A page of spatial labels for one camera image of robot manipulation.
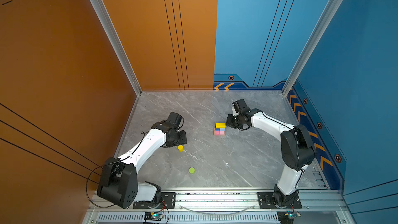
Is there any yellow rectangular block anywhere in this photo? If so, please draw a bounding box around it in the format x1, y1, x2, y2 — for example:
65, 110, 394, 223
215, 122, 226, 129

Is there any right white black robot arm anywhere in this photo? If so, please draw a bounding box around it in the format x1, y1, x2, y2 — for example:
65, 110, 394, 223
226, 110, 316, 208

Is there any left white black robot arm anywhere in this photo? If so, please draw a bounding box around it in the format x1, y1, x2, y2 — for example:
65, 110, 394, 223
97, 112, 187, 208

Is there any left green circuit board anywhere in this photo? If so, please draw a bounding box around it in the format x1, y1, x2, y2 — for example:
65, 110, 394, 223
143, 212, 165, 224

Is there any green circuit board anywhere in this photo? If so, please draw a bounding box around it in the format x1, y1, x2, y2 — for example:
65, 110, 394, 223
143, 212, 165, 224
277, 212, 301, 224

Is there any right green circuit board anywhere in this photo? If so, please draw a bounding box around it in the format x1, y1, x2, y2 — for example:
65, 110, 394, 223
277, 212, 301, 224

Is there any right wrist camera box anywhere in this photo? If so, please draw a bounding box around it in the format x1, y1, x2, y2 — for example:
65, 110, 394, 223
232, 99, 250, 116

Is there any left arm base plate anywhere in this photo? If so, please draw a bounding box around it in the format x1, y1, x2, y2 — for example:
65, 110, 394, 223
133, 192, 176, 209

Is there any aluminium front rail frame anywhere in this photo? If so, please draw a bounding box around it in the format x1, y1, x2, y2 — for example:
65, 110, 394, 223
83, 188, 355, 224

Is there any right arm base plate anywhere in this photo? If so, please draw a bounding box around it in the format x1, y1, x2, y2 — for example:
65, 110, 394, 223
257, 190, 302, 209

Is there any clear cable on rail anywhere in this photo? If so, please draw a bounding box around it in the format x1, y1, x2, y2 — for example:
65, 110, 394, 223
178, 204, 259, 216

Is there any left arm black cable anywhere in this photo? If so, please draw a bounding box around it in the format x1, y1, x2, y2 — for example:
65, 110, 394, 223
85, 130, 147, 209

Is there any right aluminium corner post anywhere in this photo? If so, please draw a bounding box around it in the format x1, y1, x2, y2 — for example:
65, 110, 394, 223
282, 0, 343, 97

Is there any aluminium corner post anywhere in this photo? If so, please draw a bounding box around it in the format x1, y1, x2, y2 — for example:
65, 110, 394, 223
282, 0, 343, 97
89, 0, 142, 97

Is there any left aluminium corner post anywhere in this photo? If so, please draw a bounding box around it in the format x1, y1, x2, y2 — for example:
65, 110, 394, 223
89, 0, 142, 97

